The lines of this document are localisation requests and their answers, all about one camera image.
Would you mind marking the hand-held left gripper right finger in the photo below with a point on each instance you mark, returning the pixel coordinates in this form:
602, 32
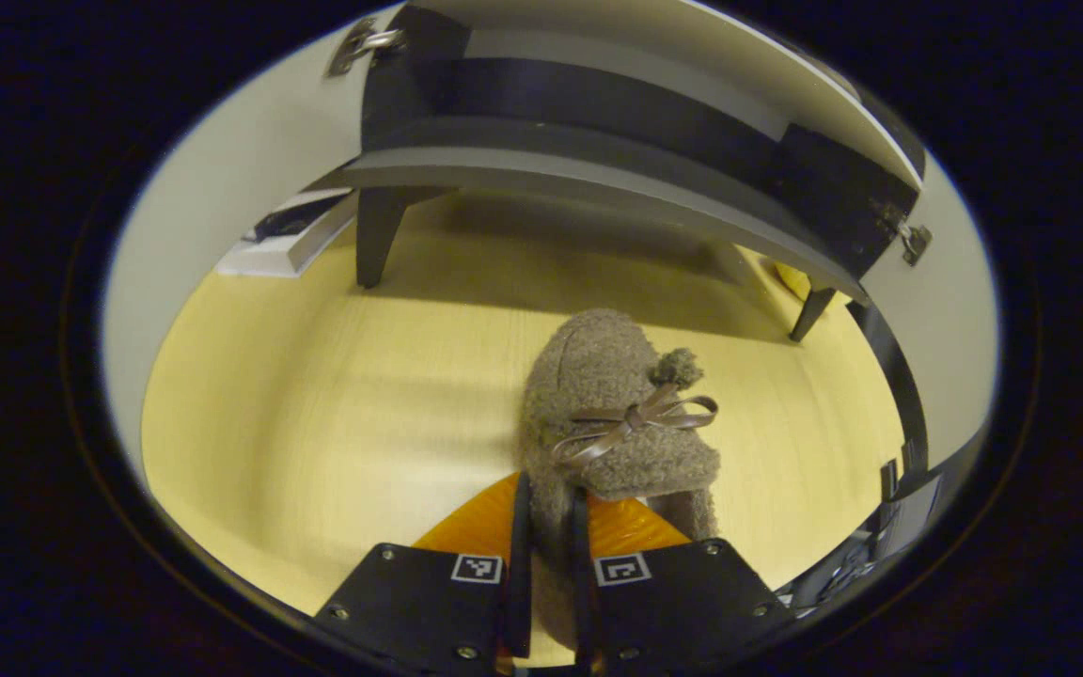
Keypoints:
682, 602

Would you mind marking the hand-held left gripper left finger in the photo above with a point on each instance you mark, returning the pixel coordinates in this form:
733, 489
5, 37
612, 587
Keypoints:
419, 602

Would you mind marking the brown fuzzy shoe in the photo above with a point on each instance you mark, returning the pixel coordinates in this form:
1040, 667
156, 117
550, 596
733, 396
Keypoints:
598, 376

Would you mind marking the white shoe cabinet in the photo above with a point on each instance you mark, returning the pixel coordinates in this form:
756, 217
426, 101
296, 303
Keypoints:
598, 122

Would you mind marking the yellow object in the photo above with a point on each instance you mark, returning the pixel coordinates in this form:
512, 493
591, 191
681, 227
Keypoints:
800, 280

